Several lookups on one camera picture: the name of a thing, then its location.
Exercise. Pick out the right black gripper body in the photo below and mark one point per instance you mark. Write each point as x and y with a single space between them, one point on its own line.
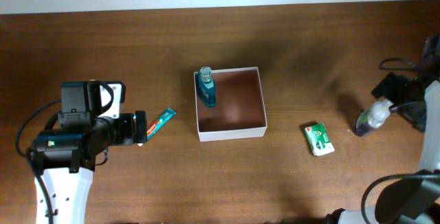
405 97

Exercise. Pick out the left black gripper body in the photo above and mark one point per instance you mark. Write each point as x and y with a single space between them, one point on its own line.
122 130

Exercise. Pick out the clear purple liquid bottle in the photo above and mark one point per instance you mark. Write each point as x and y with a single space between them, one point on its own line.
373 118

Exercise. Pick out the teal mouthwash bottle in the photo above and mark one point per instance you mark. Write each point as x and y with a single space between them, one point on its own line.
206 86

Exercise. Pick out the green white soap box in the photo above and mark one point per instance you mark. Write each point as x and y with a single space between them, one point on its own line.
318 140

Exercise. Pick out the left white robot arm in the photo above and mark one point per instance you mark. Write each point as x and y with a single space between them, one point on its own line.
63 159

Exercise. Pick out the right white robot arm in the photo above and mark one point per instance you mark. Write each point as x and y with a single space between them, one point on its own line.
410 197

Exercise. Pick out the teal red toothpaste box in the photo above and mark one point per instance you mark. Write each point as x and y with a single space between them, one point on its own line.
160 121

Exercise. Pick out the white open cardboard box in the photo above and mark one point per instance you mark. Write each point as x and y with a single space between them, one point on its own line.
240 109

